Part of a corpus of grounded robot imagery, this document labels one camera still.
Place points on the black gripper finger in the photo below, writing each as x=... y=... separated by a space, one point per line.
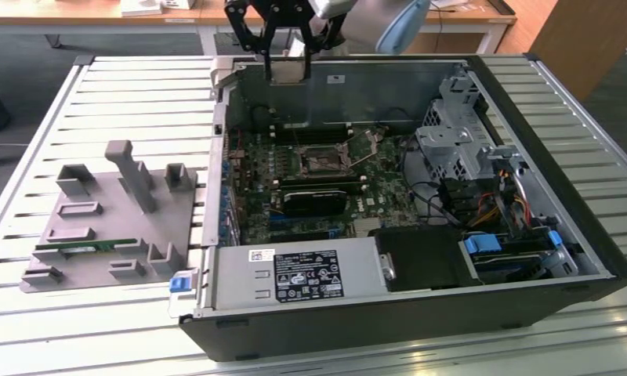
x=243 y=27
x=325 y=39

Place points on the CPU with silver top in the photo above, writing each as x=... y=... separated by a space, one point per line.
x=289 y=72

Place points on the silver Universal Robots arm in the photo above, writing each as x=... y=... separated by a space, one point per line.
x=365 y=27

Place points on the CPU socket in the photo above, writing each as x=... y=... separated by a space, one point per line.
x=321 y=160

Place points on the white box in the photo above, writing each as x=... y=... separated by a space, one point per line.
x=137 y=8

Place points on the empty RAM slots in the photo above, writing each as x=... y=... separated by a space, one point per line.
x=313 y=133

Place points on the wooden desk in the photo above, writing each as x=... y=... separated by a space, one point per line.
x=82 y=19

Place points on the metal drive cage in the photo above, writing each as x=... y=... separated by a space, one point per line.
x=450 y=145

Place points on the green motherboard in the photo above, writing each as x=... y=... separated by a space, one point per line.
x=387 y=188

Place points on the wooden cabinet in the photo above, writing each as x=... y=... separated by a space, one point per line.
x=590 y=39

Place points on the grey parts rack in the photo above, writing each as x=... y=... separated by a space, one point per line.
x=120 y=219

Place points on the black fan shroud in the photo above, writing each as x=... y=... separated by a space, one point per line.
x=423 y=258

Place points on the hard disk in blue carrier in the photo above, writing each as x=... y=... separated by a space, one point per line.
x=482 y=244

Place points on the green RAM stick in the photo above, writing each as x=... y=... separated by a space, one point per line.
x=98 y=244

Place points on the grey power supply with label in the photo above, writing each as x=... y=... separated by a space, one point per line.
x=240 y=274

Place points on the blue case latch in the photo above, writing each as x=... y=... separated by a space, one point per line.
x=181 y=284

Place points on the small blue clip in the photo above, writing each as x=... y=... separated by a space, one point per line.
x=554 y=239

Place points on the black open PC case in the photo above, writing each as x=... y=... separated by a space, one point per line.
x=344 y=333

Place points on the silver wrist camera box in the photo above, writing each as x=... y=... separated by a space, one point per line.
x=331 y=7

